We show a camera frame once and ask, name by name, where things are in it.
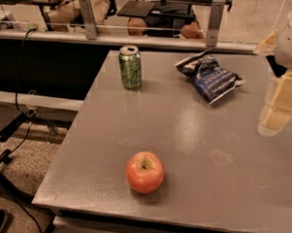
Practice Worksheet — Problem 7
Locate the metal bracket post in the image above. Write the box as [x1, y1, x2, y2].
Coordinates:
[79, 0, 98, 40]
[206, 0, 225, 48]

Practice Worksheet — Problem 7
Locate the seated person with laptop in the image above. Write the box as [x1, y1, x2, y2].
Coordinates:
[125, 0, 234, 44]

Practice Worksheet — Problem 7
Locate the seated person in khaki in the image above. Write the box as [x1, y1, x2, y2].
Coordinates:
[49, 0, 111, 34]

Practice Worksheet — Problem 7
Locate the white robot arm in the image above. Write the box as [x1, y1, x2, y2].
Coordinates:
[255, 10, 292, 137]

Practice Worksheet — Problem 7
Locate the left metal bracket post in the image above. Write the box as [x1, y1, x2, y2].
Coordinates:
[79, 0, 98, 40]

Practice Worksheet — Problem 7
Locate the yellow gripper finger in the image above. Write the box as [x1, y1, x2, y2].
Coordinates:
[257, 70, 292, 137]

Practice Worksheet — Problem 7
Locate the green soda can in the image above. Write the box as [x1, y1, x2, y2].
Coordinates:
[118, 45, 143, 90]

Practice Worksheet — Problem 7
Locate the black side table frame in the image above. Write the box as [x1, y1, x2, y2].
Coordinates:
[0, 105, 33, 203]

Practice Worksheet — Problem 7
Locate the red apple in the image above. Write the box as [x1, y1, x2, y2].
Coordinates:
[125, 151, 165, 194]

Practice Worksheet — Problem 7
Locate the blue chip bag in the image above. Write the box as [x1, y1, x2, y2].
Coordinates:
[175, 50, 245, 105]

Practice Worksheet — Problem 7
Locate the right metal bracket post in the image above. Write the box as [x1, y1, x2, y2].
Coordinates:
[206, 0, 225, 48]

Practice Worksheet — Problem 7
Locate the black cable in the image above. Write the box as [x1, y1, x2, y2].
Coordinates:
[11, 27, 41, 113]

